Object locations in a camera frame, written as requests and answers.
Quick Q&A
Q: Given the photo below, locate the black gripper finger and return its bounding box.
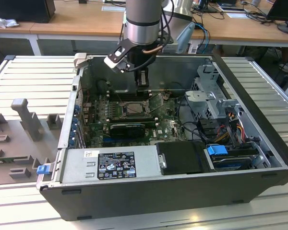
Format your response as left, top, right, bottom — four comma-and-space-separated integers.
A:
134, 68, 150, 91

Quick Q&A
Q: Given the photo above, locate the metal socket cover frame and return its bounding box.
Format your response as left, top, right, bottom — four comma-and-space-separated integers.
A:
146, 92, 165, 113

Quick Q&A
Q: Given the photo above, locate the silver CPU plate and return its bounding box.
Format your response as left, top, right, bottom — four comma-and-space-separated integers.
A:
125, 103, 147, 115

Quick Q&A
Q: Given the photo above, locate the CPU socket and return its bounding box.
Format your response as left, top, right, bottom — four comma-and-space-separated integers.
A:
121, 100, 151, 117

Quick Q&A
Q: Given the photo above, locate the blue expansion slot retainer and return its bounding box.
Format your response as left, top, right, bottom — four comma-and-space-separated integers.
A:
71, 103, 81, 147

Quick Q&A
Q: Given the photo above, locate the pale blue teach pendant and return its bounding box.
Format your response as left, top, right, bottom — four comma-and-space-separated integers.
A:
176, 22, 195, 55

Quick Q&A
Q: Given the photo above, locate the green motherboard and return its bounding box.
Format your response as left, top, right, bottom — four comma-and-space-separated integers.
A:
83, 92, 190, 148

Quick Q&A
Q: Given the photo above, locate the black graphics card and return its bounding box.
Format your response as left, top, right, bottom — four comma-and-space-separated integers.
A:
109, 123, 146, 139

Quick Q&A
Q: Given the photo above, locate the metal drive cage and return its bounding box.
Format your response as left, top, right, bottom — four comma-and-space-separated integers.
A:
184, 64, 243, 121

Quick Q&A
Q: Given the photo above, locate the black plastic shroud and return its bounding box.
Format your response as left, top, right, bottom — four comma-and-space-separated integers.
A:
156, 141, 216, 175

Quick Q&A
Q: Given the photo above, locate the blue disk carrier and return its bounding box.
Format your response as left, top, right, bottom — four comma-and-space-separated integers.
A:
206, 144, 228, 164

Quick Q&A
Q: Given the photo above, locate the grey power supply unit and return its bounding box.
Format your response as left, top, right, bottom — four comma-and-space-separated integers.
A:
59, 145, 163, 184

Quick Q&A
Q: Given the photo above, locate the black open PC case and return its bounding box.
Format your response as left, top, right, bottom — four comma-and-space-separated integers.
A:
36, 53, 288, 222

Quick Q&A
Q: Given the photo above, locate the hard disk drive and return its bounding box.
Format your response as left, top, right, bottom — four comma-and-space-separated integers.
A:
211, 153, 253, 172

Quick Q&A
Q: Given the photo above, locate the grey parts rack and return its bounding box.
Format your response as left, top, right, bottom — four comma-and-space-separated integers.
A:
0, 98, 65, 185

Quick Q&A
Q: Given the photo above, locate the black computer tower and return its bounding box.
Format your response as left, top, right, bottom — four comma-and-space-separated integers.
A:
0, 0, 56, 24

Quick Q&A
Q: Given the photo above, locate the crumpled white paper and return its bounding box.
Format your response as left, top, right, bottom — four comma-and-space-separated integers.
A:
0, 13, 20, 29

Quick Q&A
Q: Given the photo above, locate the black monitor with stand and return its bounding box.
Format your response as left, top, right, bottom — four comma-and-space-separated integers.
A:
265, 0, 288, 35

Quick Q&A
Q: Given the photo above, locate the green RAM stick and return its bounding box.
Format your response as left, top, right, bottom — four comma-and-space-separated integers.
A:
0, 157, 18, 165

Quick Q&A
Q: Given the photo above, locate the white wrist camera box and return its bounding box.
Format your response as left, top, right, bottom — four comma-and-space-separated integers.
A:
103, 44, 132, 73

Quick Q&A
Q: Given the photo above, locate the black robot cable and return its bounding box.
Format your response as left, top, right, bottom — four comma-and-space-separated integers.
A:
124, 0, 175, 72

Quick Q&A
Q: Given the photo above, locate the grey case handle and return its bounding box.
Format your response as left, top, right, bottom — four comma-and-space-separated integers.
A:
73, 53, 88, 71

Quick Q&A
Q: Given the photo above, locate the blue cable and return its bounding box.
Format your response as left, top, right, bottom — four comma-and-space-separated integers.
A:
195, 22, 211, 48

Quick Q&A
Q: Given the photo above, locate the coloured power wire bundle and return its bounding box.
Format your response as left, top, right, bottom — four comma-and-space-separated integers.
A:
215, 112, 246, 145

